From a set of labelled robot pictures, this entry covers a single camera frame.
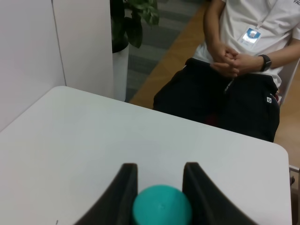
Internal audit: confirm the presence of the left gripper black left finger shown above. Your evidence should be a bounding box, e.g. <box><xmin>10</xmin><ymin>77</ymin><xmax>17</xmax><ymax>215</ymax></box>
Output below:
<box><xmin>76</xmin><ymin>163</ymin><xmax>138</xmax><ymax>225</ymax></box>

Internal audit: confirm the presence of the green potted plant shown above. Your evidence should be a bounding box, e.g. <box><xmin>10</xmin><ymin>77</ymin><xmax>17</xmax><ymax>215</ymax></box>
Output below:
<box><xmin>110</xmin><ymin>0</ymin><xmax>159</xmax><ymax>53</ymax></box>

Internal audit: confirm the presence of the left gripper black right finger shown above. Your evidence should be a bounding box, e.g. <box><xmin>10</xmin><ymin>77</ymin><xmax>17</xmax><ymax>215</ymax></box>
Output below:
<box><xmin>182</xmin><ymin>162</ymin><xmax>256</xmax><ymax>225</ymax></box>

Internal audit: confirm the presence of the seated person in white shirt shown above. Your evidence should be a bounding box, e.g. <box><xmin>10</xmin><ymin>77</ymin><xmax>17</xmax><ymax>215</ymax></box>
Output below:
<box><xmin>153</xmin><ymin>0</ymin><xmax>300</xmax><ymax>142</ymax></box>

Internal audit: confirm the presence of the test tube teal cap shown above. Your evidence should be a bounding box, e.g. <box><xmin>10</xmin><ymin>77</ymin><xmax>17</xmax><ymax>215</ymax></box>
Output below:
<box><xmin>132</xmin><ymin>185</ymin><xmax>192</xmax><ymax>225</ymax></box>

